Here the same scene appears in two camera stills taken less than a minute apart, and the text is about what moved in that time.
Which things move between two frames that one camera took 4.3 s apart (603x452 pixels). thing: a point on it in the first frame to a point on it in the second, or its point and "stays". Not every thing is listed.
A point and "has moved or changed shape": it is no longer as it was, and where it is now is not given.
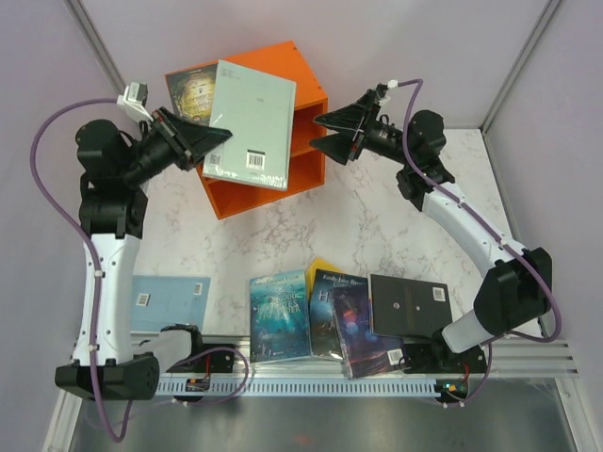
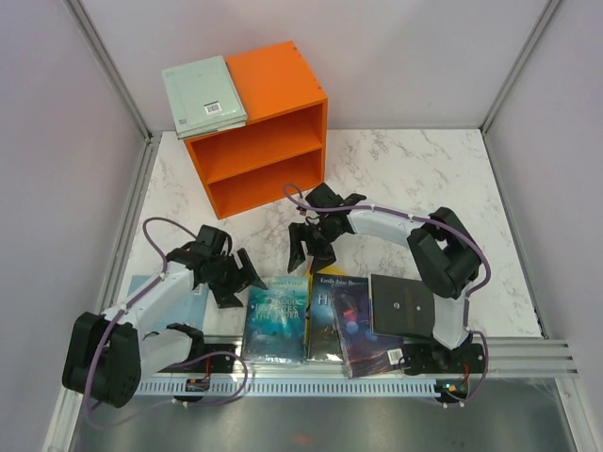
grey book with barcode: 257,109 to 203,96
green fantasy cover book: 193,91 has moved or changed shape
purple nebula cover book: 366,354 stays
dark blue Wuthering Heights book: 325,334 stays
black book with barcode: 409,307 stays
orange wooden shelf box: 308,135 stays
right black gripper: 341,146 to 298,232
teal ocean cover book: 279,317 stays
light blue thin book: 160,301 stays
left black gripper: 188,142 to 242,278
